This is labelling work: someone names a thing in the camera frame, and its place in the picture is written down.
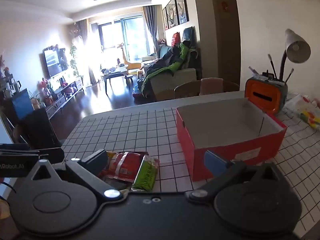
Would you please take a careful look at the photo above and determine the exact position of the wooden tv cabinet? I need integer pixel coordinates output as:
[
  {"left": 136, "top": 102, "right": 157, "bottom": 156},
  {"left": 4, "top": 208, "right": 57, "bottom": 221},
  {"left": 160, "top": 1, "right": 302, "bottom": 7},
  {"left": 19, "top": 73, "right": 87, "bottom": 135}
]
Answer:
[{"left": 44, "top": 76, "right": 84, "bottom": 119}]

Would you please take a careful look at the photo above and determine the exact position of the colourful plastic bag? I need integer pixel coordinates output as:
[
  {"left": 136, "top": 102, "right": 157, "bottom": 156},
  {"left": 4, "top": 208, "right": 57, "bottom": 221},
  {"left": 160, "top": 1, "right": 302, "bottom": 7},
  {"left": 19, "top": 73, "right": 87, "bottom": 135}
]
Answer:
[{"left": 285, "top": 94, "right": 320, "bottom": 130}]

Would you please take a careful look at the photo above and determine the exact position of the black cable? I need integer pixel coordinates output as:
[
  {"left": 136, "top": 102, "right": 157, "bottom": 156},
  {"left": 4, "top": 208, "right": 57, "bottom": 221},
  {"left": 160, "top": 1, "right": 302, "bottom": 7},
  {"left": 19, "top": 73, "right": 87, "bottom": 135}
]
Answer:
[{"left": 0, "top": 179, "right": 16, "bottom": 193}]

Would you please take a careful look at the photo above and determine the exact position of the television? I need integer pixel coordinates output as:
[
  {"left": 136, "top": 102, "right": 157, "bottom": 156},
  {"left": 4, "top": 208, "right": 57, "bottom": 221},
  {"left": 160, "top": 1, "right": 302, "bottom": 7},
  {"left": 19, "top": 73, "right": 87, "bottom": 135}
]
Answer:
[{"left": 44, "top": 48, "right": 63, "bottom": 78}]

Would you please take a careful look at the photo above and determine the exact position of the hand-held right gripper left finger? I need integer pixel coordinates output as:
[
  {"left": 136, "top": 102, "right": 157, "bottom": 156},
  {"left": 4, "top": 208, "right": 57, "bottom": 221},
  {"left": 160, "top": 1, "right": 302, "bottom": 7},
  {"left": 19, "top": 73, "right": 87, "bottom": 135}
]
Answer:
[{"left": 17, "top": 149, "right": 124, "bottom": 202}]

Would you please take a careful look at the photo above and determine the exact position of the red snack packet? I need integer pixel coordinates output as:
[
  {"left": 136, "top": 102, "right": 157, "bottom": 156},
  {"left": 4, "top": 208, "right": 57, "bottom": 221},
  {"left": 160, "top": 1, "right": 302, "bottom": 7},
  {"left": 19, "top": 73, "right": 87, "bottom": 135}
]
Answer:
[{"left": 104, "top": 151, "right": 149, "bottom": 182}]

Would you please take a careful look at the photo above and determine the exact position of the red cardboard box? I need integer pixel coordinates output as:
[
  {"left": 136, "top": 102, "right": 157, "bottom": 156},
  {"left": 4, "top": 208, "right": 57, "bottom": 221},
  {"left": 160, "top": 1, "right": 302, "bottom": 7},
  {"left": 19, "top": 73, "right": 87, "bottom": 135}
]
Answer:
[{"left": 176, "top": 98, "right": 288, "bottom": 182}]

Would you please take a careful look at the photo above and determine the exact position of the green houseplant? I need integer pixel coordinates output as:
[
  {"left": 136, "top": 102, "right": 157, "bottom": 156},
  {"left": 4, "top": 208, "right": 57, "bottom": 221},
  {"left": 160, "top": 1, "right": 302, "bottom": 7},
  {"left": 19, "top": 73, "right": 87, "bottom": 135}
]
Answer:
[{"left": 69, "top": 30, "right": 81, "bottom": 78}]

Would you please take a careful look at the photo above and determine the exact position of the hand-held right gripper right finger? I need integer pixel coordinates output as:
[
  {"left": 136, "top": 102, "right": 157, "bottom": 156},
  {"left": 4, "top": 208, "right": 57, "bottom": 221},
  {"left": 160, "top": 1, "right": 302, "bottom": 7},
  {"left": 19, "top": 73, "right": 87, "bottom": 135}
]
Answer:
[{"left": 185, "top": 150, "right": 297, "bottom": 203}]

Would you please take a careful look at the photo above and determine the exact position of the grey curtain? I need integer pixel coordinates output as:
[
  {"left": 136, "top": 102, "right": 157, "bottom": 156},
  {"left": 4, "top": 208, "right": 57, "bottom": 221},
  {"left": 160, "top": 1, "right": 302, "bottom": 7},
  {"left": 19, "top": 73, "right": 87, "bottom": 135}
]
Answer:
[{"left": 142, "top": 5, "right": 159, "bottom": 55}]

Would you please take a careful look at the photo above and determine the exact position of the dark coffee table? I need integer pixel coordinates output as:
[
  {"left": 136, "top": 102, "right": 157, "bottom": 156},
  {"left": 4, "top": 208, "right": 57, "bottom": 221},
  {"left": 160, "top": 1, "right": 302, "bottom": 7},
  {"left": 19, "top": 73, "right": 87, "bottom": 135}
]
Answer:
[{"left": 101, "top": 67, "right": 129, "bottom": 94}]

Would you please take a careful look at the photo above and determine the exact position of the blue box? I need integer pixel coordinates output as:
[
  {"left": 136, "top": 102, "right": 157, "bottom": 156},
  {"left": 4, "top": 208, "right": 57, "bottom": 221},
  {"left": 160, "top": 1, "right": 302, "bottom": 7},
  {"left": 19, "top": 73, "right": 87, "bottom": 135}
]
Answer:
[{"left": 11, "top": 88, "right": 34, "bottom": 119}]

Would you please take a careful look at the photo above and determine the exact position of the red flower bouquet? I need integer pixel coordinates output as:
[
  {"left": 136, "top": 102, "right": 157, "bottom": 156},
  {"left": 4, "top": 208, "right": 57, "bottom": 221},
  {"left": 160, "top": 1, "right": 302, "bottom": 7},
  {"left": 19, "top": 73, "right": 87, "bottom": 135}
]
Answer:
[{"left": 37, "top": 78, "right": 54, "bottom": 103}]

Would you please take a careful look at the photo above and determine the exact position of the yellow giraffe toy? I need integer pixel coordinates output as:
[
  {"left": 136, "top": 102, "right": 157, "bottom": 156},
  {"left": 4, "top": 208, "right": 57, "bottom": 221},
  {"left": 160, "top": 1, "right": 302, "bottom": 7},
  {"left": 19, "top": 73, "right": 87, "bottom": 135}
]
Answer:
[{"left": 116, "top": 42, "right": 142, "bottom": 75}]

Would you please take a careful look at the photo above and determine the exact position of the green snack packet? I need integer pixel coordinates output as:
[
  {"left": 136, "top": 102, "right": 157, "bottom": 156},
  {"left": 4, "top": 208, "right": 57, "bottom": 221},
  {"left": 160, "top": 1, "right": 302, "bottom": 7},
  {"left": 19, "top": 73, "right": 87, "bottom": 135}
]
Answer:
[{"left": 131, "top": 155, "right": 160, "bottom": 192}]

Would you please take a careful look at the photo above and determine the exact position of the grey desk lamp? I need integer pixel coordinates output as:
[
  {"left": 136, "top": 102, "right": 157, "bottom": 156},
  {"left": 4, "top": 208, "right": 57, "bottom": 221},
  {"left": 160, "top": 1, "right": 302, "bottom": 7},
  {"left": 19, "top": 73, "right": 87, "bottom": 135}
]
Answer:
[{"left": 279, "top": 29, "right": 312, "bottom": 83}]

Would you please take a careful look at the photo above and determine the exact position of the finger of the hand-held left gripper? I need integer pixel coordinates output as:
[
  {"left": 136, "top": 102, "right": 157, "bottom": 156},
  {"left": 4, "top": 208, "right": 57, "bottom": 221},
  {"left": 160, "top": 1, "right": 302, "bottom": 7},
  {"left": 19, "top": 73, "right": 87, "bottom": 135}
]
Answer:
[{"left": 37, "top": 148, "right": 65, "bottom": 164}]

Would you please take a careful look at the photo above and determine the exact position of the beige sofa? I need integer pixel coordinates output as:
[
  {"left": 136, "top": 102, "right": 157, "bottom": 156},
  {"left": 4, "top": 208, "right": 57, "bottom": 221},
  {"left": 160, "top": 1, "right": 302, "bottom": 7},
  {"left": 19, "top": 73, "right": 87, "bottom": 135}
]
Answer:
[{"left": 144, "top": 45, "right": 198, "bottom": 98}]

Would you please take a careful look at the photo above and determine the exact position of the wooden chair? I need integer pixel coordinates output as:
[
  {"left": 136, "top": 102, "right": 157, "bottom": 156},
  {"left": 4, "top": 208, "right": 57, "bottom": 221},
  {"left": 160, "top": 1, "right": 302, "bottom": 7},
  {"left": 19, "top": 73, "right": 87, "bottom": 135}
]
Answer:
[
  {"left": 174, "top": 81, "right": 202, "bottom": 99},
  {"left": 222, "top": 80, "right": 240, "bottom": 93}
]

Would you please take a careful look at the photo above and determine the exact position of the green black jacket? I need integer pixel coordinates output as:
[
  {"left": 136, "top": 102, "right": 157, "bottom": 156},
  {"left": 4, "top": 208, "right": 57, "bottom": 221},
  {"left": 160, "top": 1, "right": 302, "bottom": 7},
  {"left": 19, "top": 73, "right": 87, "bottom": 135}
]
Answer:
[{"left": 141, "top": 41, "right": 198, "bottom": 97}]

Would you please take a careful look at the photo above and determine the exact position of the orange tissue box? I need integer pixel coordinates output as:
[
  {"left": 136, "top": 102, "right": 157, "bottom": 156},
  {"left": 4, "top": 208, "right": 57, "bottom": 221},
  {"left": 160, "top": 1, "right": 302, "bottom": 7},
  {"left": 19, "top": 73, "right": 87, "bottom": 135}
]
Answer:
[{"left": 244, "top": 76, "right": 288, "bottom": 115}]

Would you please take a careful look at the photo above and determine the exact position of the brown wooden door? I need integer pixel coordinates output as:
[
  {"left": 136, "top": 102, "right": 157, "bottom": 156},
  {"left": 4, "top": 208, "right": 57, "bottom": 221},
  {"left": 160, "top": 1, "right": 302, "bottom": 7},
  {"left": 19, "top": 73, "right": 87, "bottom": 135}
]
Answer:
[{"left": 212, "top": 0, "right": 242, "bottom": 85}]

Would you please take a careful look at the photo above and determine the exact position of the black chair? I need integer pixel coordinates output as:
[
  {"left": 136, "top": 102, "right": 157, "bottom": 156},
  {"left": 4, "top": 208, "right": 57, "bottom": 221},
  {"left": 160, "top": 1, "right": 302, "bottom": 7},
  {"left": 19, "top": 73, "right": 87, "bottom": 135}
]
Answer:
[{"left": 16, "top": 108, "right": 62, "bottom": 148}]

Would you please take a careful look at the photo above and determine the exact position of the white checkered tablecloth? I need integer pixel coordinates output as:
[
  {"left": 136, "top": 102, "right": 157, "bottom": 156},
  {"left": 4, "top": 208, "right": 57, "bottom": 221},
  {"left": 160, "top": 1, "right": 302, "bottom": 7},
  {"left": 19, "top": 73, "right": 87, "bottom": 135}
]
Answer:
[{"left": 61, "top": 91, "right": 320, "bottom": 240}]

